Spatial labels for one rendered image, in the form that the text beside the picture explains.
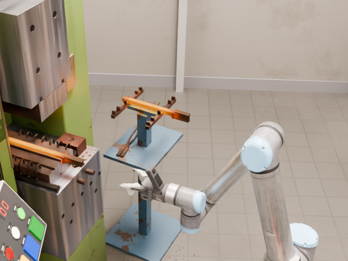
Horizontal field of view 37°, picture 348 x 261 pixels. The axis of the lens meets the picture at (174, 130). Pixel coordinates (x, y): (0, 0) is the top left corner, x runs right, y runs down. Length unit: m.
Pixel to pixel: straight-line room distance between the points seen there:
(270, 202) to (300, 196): 1.87
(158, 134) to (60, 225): 0.85
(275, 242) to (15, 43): 1.26
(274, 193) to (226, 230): 1.56
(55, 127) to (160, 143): 0.62
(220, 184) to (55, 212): 0.79
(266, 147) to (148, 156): 1.14
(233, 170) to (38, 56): 0.92
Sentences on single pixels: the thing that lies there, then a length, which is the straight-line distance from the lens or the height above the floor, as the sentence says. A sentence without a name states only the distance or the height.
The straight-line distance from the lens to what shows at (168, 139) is 3.01.
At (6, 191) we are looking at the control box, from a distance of 2.07.
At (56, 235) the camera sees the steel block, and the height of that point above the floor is 0.63.
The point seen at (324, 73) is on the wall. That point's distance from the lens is 5.07.
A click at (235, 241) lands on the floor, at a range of 3.45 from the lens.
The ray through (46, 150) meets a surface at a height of 1.01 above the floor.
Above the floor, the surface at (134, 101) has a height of 1.01.
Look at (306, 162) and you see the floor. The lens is 4.19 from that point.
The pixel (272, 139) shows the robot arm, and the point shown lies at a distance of 1.91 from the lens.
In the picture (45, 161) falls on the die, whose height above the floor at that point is 0.99.
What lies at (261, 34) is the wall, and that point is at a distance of 4.77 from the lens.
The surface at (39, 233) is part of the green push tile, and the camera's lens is 2.13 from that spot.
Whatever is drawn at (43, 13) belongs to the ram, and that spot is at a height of 1.71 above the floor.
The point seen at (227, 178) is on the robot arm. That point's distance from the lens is 2.22.
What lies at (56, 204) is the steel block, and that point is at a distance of 2.45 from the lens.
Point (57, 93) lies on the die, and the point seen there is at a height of 1.34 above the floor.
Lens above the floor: 2.51
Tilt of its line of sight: 35 degrees down
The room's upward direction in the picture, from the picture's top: 2 degrees clockwise
